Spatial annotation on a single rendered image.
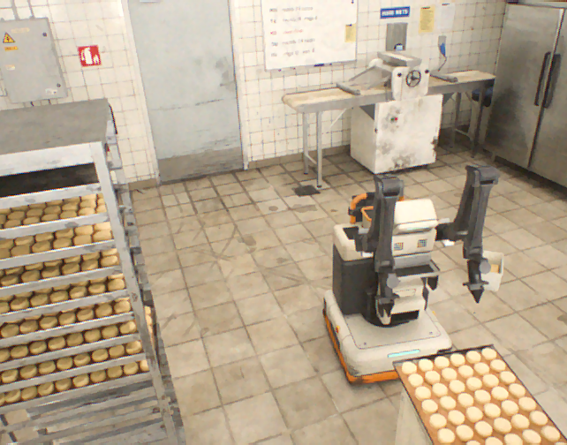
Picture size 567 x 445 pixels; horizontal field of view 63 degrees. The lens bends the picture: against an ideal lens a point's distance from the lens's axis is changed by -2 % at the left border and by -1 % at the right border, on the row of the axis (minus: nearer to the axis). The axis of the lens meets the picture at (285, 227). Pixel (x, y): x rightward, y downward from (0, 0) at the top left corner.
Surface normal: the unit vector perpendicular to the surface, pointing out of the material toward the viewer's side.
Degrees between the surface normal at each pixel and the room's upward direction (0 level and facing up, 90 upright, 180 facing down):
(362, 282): 90
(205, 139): 90
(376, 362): 90
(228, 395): 0
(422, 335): 0
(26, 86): 90
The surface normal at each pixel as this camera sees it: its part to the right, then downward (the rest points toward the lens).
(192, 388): -0.04, -0.87
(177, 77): 0.34, 0.46
